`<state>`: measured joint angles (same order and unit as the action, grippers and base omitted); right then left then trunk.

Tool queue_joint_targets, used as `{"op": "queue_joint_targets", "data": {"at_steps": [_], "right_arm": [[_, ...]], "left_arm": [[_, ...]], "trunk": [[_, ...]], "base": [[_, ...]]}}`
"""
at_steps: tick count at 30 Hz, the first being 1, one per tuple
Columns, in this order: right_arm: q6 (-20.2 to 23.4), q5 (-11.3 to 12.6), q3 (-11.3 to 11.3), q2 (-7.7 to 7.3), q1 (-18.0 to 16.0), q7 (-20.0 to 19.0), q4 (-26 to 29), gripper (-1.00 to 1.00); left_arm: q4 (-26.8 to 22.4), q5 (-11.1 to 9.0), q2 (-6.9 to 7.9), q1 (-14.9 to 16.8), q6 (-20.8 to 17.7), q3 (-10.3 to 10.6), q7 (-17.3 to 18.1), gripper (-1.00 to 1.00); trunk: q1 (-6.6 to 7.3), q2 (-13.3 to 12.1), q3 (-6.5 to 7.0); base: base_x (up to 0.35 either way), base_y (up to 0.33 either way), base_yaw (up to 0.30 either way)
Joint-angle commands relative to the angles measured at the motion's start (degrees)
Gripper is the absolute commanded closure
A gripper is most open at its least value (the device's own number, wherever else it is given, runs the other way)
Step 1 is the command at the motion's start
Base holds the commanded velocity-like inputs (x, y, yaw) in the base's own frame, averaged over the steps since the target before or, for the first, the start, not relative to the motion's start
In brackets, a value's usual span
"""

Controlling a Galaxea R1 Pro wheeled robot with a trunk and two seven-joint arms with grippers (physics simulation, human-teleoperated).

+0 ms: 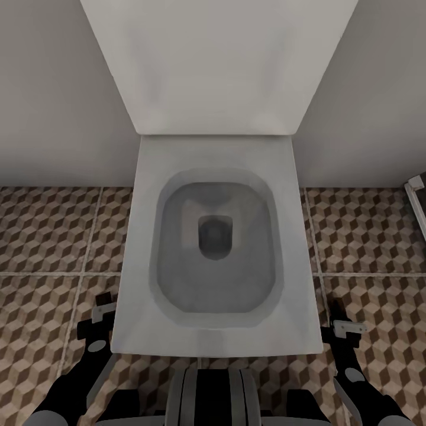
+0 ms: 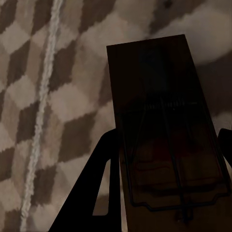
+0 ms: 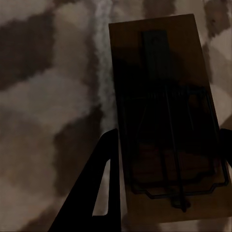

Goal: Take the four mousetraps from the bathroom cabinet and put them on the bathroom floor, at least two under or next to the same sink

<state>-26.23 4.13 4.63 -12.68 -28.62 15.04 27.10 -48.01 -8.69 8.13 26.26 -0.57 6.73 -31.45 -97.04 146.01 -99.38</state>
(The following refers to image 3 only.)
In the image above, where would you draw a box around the mousetrap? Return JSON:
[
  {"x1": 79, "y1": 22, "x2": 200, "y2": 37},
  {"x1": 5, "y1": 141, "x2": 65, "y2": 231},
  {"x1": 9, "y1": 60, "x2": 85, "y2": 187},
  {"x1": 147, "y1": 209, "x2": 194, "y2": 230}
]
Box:
[{"x1": 108, "y1": 14, "x2": 232, "y2": 226}]

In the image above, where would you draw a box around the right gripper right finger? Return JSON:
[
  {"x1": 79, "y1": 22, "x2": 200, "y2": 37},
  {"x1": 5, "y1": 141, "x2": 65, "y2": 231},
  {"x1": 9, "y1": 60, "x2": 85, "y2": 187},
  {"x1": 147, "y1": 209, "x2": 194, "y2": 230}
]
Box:
[{"x1": 220, "y1": 128, "x2": 232, "y2": 167}]

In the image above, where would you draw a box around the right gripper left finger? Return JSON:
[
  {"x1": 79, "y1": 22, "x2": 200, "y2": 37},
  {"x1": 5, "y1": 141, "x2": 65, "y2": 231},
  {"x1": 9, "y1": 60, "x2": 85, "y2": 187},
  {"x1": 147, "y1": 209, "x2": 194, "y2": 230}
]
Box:
[{"x1": 48, "y1": 129, "x2": 121, "y2": 232}]

